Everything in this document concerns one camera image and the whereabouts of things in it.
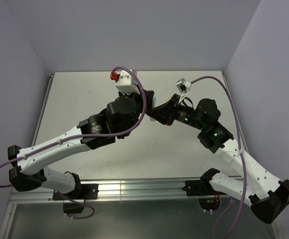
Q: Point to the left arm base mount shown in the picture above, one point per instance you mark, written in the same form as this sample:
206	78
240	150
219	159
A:
77	200

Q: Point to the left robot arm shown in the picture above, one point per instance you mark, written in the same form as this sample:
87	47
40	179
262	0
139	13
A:
31	165

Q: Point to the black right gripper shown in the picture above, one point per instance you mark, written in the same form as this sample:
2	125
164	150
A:
166	113

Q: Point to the aluminium rail frame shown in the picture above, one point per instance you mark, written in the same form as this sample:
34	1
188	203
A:
140	178

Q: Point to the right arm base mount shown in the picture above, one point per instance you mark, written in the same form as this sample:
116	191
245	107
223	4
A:
209	199

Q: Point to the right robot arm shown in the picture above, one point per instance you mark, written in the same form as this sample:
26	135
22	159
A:
266	194

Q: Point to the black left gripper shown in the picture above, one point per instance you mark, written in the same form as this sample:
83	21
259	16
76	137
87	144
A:
149	100

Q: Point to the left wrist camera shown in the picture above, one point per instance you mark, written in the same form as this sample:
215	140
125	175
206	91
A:
125	83

